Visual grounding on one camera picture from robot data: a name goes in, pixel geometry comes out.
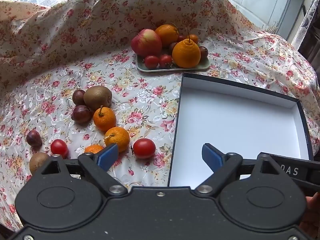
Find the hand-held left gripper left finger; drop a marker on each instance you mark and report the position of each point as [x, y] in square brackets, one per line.
[108, 155]

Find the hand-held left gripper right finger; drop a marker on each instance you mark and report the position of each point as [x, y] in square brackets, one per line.
[211, 156]

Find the small tangerine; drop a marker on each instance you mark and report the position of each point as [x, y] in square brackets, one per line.
[194, 39]
[93, 149]

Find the tangerine with stem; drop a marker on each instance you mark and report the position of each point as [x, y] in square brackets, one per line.
[117, 138]
[104, 119]

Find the black box with white inside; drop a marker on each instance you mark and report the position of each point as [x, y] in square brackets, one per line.
[237, 120]

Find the brown kiwi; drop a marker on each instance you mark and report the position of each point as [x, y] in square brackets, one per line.
[37, 162]
[98, 97]

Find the person's right hand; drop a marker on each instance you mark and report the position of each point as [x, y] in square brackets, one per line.
[313, 210]

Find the floral tablecloth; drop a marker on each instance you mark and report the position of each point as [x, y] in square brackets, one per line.
[140, 100]

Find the pale green tray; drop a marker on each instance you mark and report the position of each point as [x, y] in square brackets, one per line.
[175, 69]

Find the reddish purple plum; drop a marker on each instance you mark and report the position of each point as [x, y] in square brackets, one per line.
[203, 52]

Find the large knobbed orange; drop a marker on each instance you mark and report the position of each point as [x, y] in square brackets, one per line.
[186, 53]

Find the red yellow apple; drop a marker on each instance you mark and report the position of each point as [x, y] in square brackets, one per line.
[146, 42]

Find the dark red cherry tomato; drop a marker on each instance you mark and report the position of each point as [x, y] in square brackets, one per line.
[180, 38]

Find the large round orange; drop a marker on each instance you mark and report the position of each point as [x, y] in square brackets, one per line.
[167, 33]

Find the white patterned curtain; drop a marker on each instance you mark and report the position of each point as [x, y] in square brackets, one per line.
[308, 20]

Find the framed glass window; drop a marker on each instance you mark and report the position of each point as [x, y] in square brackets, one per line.
[255, 2]

